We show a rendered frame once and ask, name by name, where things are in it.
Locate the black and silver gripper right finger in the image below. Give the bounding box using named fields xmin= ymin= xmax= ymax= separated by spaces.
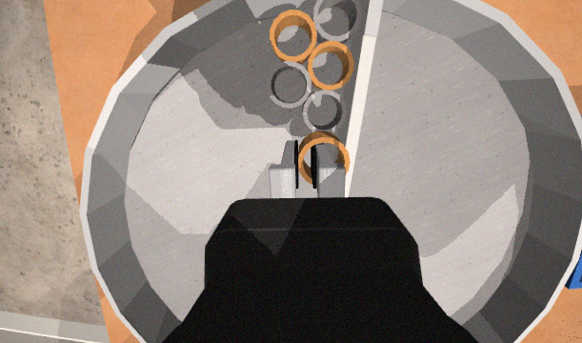
xmin=311 ymin=143 xmax=346 ymax=198

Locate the bronze bushing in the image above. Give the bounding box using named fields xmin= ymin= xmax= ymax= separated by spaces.
xmin=298 ymin=131 xmax=351 ymax=184
xmin=307 ymin=41 xmax=354 ymax=91
xmin=270 ymin=10 xmax=317 ymax=64

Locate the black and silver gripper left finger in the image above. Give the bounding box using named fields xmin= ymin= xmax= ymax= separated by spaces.
xmin=269 ymin=140 xmax=299 ymax=198

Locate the grey metal bushing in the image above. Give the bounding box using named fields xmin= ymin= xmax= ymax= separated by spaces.
xmin=302 ymin=90 xmax=347 ymax=133
xmin=311 ymin=0 xmax=362 ymax=44
xmin=267 ymin=61 xmax=311 ymax=109

